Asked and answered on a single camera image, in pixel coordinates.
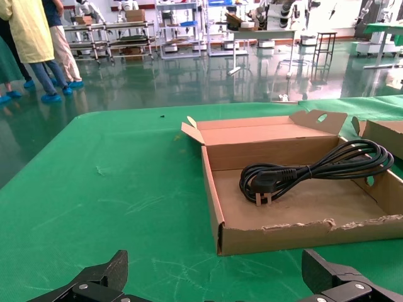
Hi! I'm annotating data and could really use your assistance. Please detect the cardboard box with tall lid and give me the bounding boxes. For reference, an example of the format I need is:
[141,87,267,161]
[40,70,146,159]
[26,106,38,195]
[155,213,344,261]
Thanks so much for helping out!
[351,116,403,152]

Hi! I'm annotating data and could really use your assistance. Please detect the low metal pipe rack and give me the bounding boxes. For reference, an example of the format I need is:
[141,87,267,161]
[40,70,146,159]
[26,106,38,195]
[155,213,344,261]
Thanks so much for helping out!
[62,20,157,64]

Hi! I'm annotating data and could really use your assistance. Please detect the black power cable bundle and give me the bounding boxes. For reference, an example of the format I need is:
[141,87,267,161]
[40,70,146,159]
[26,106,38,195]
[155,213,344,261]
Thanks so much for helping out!
[239,139,395,208]

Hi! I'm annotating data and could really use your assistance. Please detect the large cardboard box on rack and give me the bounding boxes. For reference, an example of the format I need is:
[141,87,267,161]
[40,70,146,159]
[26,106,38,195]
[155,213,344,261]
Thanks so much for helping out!
[125,9,147,23]

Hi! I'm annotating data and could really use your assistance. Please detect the green table mat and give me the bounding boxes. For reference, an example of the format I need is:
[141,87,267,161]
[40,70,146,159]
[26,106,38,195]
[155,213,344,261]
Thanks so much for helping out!
[0,93,403,302]

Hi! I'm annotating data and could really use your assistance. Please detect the person in yellow coat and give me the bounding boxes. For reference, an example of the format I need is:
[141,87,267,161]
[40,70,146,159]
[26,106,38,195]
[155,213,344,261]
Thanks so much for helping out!
[0,0,64,103]

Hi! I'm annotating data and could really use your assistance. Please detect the grey metal table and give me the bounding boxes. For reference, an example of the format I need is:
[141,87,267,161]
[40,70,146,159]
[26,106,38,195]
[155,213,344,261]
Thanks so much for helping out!
[227,28,298,78]

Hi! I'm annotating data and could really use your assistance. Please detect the open cardboard box on table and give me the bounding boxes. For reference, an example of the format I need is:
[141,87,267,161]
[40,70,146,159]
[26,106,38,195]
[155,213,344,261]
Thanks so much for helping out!
[224,12,259,32]

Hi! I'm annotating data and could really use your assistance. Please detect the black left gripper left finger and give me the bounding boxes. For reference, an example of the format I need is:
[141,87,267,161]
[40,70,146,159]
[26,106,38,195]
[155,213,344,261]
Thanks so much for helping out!
[28,250,136,302]

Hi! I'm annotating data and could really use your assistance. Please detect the table with green cloth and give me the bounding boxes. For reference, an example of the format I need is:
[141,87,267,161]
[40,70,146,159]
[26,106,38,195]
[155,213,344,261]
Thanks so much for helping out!
[361,21,403,70]

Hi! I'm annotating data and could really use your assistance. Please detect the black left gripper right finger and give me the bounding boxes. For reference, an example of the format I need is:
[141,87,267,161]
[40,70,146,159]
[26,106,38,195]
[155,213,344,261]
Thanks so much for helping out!
[298,249,403,302]

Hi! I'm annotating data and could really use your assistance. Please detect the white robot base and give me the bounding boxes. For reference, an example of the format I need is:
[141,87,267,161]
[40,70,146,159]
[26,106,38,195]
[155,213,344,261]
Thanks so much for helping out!
[355,39,398,58]

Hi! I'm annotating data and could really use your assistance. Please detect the person in green skirt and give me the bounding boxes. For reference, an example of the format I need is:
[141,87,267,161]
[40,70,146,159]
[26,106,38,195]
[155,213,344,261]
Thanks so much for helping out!
[0,18,25,105]

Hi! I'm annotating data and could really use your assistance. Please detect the white humanoid robot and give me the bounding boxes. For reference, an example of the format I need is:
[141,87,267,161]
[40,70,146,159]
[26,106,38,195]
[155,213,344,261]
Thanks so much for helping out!
[117,0,140,12]
[74,0,106,25]

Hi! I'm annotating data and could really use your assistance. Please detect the person in beige trousers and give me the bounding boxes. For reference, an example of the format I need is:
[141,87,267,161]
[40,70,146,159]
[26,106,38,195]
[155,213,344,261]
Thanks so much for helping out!
[42,0,85,96]

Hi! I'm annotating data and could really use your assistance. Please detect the white shelf rack with blue tray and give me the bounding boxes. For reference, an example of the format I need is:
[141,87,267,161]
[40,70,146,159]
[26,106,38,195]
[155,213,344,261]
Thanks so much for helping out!
[206,0,250,57]

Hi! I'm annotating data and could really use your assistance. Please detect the shallow cardboard box with small lid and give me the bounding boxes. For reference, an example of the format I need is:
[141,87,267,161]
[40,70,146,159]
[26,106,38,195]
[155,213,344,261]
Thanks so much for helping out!
[181,109,403,257]

